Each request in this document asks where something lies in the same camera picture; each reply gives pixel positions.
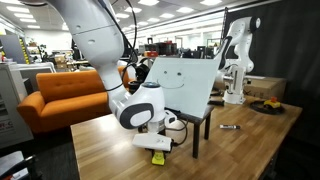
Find yellow smiley eraser sponge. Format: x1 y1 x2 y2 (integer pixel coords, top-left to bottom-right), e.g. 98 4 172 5
151 150 167 167

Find orange sofa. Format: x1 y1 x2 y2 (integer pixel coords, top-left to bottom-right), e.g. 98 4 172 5
17 65 136 134

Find black bowl with fruit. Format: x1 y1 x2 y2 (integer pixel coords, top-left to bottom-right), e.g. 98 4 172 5
249 99 286 116

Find black backdrop curtain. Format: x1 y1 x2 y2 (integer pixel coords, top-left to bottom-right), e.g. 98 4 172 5
221 0 320 148

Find large flat cardboard box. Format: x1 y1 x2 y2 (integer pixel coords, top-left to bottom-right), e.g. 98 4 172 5
244 75 288 102

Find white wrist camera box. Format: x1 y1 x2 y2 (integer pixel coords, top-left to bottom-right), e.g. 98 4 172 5
132 132 174 152

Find small black stand table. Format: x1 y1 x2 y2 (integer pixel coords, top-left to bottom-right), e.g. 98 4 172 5
166 104 216 160

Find grey machine cabinet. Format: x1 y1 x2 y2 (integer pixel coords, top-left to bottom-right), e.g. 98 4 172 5
0 61 34 149

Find stacked small cardboard boxes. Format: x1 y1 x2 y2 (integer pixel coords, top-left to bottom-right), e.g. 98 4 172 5
53 53 68 70

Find yellow red emergency stop button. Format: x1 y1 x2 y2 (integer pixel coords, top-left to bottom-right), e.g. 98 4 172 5
263 96 282 110

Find grey panel yellow striped edge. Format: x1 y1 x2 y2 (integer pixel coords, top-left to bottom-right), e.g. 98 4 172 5
0 34 31 64

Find white drawing board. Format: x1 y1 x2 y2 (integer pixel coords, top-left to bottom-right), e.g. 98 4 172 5
145 57 222 119

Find small black box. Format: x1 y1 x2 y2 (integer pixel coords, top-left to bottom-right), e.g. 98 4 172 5
208 99 225 107

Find white desk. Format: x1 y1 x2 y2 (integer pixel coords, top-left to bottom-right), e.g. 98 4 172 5
16 62 58 93

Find small red box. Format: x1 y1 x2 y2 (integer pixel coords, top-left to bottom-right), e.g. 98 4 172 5
144 50 159 58

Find black whiteboard marker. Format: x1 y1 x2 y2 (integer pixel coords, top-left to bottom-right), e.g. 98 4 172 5
219 124 242 131

